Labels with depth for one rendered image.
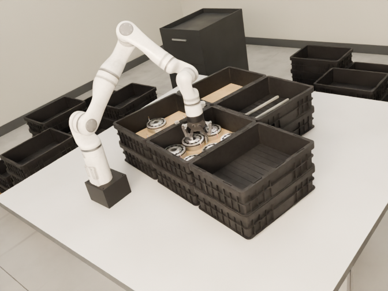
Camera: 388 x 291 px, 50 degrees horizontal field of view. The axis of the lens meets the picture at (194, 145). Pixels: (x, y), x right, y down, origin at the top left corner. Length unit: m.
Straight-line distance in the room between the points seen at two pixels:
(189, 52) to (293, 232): 2.27
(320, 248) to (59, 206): 1.16
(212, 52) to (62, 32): 2.13
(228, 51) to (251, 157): 2.07
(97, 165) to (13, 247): 1.45
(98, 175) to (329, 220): 0.96
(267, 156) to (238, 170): 0.15
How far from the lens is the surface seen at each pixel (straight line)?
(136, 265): 1.57
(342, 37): 5.13
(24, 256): 3.01
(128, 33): 1.78
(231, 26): 3.72
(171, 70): 1.74
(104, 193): 1.83
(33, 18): 4.92
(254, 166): 1.69
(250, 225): 1.52
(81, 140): 1.78
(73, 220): 1.89
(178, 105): 2.23
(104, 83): 1.74
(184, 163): 1.60
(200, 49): 3.44
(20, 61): 4.85
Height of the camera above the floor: 1.79
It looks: 30 degrees down
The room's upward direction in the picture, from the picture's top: 12 degrees counter-clockwise
